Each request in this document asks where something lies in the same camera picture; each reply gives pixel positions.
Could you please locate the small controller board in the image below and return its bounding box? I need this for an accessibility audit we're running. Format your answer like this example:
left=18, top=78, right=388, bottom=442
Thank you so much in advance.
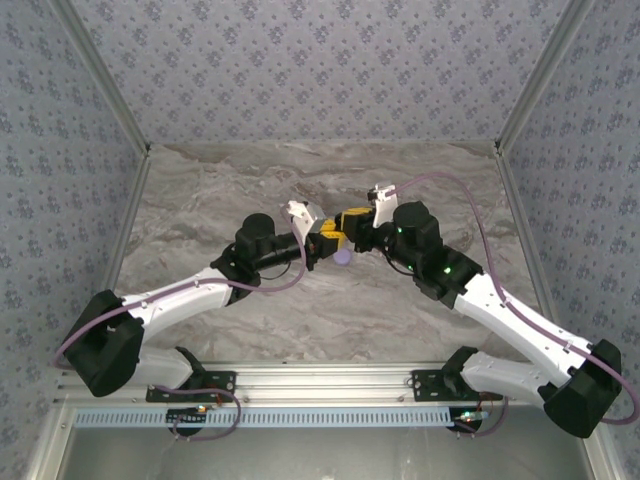
left=452, top=407, right=489, bottom=434
left=166, top=407, right=209, bottom=436

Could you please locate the grey metal lower panel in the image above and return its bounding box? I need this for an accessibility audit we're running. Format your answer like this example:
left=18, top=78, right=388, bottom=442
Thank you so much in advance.
left=29, top=404, right=616, bottom=480

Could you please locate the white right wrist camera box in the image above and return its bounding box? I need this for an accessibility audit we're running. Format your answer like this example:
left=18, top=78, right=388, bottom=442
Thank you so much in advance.
left=367, top=182, right=400, bottom=226

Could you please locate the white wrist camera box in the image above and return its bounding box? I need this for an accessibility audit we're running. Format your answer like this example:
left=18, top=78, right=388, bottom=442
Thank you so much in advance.
left=282, top=199, right=326, bottom=236
left=367, top=182, right=400, bottom=226

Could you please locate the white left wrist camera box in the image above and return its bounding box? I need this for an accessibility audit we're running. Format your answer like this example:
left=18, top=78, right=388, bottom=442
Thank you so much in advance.
left=282, top=199, right=326, bottom=236

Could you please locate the aluminium side rail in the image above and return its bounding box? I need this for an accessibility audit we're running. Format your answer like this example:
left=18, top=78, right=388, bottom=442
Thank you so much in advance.
left=102, top=147, right=154, bottom=296
left=493, top=143, right=559, bottom=326

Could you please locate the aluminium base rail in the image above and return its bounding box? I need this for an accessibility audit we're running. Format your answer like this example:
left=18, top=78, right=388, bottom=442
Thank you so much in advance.
left=54, top=362, right=541, bottom=404

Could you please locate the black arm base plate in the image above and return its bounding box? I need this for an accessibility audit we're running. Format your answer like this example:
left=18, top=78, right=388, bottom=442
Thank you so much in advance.
left=410, top=369, right=469, bottom=401
left=145, top=370, right=238, bottom=404

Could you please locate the white slotted cable duct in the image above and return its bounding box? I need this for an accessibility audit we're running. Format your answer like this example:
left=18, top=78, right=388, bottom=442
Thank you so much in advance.
left=73, top=407, right=456, bottom=429

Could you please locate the aluminium corner post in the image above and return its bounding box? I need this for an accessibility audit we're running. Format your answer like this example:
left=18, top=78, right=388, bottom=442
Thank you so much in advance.
left=49, top=0, right=153, bottom=154
left=493, top=0, right=599, bottom=151

